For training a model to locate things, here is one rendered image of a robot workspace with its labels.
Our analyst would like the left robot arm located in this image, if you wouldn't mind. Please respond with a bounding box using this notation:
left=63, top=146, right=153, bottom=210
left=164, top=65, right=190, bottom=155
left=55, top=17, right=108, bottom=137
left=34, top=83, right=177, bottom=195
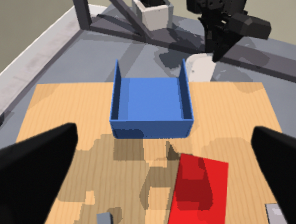
left=140, top=0, right=231, bottom=14

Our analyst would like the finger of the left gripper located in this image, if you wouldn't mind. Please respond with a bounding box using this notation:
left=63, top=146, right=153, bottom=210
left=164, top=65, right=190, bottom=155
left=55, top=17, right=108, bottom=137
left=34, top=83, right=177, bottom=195
left=212, top=25, right=243, bottom=62
left=198, top=17, right=224, bottom=53

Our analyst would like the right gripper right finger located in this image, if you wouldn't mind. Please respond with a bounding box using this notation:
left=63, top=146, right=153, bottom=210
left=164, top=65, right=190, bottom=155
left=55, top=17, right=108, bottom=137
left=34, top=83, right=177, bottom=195
left=251, top=126, right=296, bottom=224

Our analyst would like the black metal overhead frame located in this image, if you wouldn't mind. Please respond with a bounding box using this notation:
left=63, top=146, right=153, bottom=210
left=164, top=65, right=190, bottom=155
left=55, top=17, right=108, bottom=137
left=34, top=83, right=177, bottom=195
left=73, top=0, right=153, bottom=39

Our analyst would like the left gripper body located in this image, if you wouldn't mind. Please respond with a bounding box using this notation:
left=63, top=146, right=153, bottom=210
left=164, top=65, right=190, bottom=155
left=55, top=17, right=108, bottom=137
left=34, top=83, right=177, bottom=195
left=201, top=0, right=272, bottom=40

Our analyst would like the red block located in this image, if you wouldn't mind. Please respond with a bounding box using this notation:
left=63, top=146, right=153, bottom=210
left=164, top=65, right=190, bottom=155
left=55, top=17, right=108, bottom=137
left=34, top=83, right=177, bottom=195
left=168, top=153, right=228, bottom=224

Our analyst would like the blue open-top tray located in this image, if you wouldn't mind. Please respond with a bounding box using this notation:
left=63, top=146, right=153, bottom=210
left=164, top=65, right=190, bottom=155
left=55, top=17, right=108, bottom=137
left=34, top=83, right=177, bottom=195
left=109, top=59, right=194, bottom=139

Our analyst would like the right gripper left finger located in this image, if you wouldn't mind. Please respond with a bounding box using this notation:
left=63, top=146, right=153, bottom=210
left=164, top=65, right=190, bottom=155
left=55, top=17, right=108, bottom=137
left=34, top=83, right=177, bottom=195
left=0, top=122, right=78, bottom=224

